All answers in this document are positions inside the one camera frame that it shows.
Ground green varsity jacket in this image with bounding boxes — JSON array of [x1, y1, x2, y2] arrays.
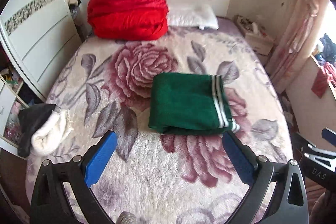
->
[[148, 73, 240, 135]]

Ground white sliding wardrobe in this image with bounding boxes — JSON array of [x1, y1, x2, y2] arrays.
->
[[1, 0, 81, 101]]

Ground white pillow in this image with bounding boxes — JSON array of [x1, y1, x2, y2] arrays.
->
[[167, 4, 219, 30]]

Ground clothes pile on desk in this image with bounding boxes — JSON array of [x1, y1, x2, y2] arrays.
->
[[311, 34, 335, 98]]

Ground red folded quilt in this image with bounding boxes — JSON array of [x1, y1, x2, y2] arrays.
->
[[87, 0, 169, 41]]

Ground white bedside nightstand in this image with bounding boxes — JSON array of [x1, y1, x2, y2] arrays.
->
[[234, 15, 275, 65]]

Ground pink floral curtain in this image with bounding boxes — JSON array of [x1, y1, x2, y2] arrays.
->
[[265, 0, 330, 94]]

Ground white desk by window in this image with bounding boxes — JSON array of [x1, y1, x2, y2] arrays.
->
[[285, 56, 335, 151]]

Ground white drawer unit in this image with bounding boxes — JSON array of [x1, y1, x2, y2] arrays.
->
[[0, 80, 16, 136]]

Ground black and white garment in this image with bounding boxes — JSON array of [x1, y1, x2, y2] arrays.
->
[[18, 103, 72, 158]]

